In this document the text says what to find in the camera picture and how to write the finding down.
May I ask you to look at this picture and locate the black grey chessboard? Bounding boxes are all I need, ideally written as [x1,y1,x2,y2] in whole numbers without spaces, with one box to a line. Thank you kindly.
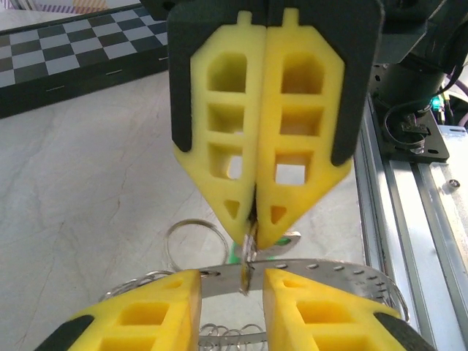
[0,3,171,120]

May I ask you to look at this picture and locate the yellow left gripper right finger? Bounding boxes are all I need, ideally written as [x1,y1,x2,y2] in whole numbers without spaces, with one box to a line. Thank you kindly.
[262,268,437,351]

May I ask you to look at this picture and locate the key with green head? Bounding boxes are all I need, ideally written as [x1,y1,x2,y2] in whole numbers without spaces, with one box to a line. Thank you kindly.
[228,230,303,265]

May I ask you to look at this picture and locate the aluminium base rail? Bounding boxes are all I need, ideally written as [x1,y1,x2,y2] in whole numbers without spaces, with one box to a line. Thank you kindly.
[352,98,468,351]

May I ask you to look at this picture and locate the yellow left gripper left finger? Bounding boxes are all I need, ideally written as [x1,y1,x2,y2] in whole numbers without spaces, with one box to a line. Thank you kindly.
[34,269,203,351]

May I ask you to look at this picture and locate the metal keyring bunch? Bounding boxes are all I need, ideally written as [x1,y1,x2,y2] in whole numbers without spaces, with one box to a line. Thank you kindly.
[98,217,409,351]

